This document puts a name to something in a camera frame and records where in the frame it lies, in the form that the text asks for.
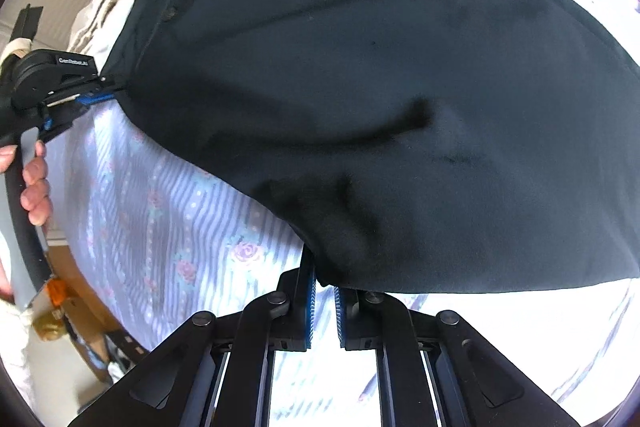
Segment black pants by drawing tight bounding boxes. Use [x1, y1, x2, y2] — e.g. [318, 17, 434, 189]
[104, 0, 639, 293]

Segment person's left hand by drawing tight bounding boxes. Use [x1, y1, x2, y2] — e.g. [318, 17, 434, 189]
[0, 140, 53, 303]

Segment beige garment on bed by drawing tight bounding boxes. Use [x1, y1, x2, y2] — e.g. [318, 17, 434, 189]
[67, 0, 134, 72]

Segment blue floral striped bedsheet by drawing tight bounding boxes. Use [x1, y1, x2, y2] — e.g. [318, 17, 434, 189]
[49, 0, 639, 426]

